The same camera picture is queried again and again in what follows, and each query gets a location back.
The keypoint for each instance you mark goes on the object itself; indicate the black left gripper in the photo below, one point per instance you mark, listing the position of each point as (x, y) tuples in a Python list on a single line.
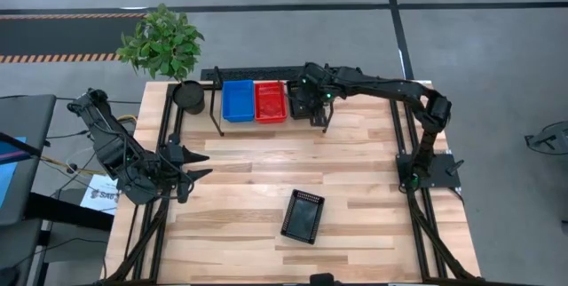
[(177, 166)]

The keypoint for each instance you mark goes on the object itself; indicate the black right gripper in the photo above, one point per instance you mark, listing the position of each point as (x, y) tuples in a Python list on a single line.
[(317, 84)]

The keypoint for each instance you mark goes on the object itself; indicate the red slotted plastic basket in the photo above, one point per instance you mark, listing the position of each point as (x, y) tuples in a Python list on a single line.
[(270, 101)]

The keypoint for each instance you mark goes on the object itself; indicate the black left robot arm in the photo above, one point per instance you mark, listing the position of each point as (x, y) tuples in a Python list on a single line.
[(115, 153)]

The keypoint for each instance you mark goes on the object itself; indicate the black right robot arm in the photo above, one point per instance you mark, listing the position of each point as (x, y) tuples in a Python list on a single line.
[(390, 88)]

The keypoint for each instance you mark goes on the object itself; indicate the black perforated panel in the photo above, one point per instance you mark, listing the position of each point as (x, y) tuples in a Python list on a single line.
[(257, 73)]

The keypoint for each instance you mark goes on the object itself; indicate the white printed paper sheet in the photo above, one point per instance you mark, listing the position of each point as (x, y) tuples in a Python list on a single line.
[(100, 197)]

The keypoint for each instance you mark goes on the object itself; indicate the green plant in black pot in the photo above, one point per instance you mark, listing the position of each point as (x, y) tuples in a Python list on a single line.
[(164, 42)]

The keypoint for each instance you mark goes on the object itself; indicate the dark grey side table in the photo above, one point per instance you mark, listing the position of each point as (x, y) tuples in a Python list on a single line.
[(26, 117)]

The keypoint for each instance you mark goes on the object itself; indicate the black mat with hazard stripes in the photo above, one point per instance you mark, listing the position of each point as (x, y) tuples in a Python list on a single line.
[(62, 35)]

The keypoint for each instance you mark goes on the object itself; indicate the blue flat panel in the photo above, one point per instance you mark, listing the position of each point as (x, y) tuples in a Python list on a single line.
[(8, 175)]

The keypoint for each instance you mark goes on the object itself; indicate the black aluminium table frame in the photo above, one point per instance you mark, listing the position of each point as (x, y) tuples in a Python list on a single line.
[(395, 126)]

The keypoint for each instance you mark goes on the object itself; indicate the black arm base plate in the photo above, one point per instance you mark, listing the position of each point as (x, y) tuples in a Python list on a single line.
[(439, 171)]

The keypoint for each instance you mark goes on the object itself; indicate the black table-edge camera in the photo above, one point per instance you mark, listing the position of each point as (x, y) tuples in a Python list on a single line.
[(321, 279)]

